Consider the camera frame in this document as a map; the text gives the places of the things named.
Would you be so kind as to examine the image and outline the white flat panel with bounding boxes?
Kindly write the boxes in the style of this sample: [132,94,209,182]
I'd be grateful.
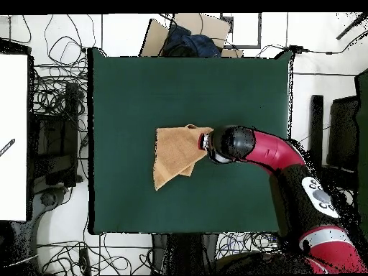
[0,52,29,222]

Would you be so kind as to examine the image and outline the black square floor frame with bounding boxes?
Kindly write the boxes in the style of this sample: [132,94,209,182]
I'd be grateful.
[221,12,262,50]

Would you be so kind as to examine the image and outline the black tangled cables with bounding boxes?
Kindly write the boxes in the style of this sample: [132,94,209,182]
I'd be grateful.
[31,14,90,116]
[37,232,153,275]

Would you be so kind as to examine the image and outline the dark blue garment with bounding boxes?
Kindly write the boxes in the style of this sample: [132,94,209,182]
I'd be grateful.
[162,24,222,58]

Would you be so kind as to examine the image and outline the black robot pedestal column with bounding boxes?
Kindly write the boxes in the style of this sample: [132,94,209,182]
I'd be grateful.
[150,233,219,275]

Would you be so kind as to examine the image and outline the green cloth covered object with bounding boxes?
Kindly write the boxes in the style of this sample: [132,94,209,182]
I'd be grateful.
[354,68,368,239]

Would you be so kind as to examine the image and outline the grey wheeled base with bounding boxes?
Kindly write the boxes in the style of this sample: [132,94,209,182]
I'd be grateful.
[40,186,68,208]

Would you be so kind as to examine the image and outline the tan terry towel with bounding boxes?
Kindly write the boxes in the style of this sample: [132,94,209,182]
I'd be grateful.
[152,124,215,191]

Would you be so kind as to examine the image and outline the dark green table cloth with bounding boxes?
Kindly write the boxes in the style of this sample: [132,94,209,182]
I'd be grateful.
[87,47,294,236]

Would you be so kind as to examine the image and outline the black corner clamp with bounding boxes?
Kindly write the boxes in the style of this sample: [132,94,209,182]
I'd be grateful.
[290,44,310,55]

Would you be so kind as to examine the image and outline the black power strip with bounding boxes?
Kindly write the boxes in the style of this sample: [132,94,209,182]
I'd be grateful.
[78,247,91,275]

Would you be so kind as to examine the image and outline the black equipment stand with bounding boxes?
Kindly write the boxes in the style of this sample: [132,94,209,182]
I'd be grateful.
[28,81,84,188]

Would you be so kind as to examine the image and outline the brown cardboard box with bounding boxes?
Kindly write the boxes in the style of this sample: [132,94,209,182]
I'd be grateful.
[139,12,244,58]

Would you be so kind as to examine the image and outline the black chair frame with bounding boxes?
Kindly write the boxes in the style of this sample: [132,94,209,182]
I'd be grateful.
[307,94,360,196]

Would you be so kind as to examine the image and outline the black rod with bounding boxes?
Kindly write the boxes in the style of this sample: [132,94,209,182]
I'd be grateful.
[336,12,368,41]

